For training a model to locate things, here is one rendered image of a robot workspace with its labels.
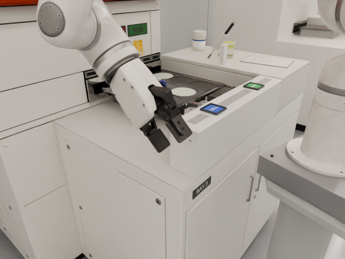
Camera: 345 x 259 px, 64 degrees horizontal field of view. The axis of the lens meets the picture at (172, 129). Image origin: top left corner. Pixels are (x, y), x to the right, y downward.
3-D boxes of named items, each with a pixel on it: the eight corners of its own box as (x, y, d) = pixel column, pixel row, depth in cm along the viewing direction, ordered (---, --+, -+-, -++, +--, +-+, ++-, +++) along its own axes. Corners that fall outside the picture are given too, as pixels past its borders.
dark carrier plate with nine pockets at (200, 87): (106, 89, 114) (106, 87, 114) (161, 71, 137) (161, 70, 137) (169, 110, 94) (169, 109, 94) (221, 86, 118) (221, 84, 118)
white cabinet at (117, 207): (83, 264, 142) (52, 122, 105) (194, 176, 208) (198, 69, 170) (181, 360, 106) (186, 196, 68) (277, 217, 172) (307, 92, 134)
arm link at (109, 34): (115, 38, 43) (138, 42, 52) (66, -32, 43) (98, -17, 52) (81, 71, 46) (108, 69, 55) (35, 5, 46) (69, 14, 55)
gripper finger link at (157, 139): (135, 129, 56) (154, 155, 56) (139, 124, 53) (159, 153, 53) (147, 121, 57) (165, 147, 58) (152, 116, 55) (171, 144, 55)
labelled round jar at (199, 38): (189, 49, 150) (190, 31, 146) (197, 47, 155) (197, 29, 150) (200, 51, 146) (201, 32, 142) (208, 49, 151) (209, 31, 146)
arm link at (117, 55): (89, 76, 52) (98, 90, 52) (97, 53, 44) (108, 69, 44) (125, 59, 56) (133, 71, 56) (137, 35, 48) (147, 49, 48)
